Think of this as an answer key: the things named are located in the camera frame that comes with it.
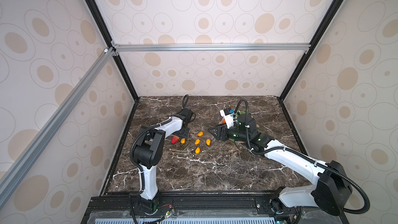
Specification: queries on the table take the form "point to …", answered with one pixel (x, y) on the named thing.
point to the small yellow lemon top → (200, 134)
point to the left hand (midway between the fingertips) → (183, 130)
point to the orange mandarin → (224, 121)
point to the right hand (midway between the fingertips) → (212, 128)
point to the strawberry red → (174, 139)
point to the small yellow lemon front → (197, 150)
